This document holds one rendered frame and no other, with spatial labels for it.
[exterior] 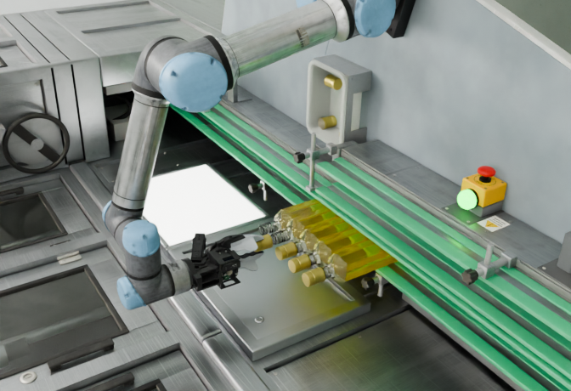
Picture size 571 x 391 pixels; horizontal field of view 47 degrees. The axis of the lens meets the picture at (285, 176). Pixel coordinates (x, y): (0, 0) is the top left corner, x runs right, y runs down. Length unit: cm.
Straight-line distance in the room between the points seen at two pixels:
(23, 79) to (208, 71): 110
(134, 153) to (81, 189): 82
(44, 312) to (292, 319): 62
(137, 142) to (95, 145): 97
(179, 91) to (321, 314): 67
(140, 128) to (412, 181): 66
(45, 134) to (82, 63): 27
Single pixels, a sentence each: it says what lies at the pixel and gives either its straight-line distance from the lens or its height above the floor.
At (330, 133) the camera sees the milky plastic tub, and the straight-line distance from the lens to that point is 193.
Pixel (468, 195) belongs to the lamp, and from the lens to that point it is 151.
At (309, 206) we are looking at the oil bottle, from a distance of 176.
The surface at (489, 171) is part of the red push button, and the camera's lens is 152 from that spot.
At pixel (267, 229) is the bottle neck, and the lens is 170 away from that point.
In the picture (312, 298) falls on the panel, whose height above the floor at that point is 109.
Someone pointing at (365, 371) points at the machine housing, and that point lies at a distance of 156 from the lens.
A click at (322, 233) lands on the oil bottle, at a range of 164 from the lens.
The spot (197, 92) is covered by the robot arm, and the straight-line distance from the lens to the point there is 128.
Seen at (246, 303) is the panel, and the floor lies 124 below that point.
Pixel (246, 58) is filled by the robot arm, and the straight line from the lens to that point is 133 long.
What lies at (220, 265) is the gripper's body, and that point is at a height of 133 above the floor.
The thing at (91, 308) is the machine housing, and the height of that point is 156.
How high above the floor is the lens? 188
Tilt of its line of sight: 29 degrees down
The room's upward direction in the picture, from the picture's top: 106 degrees counter-clockwise
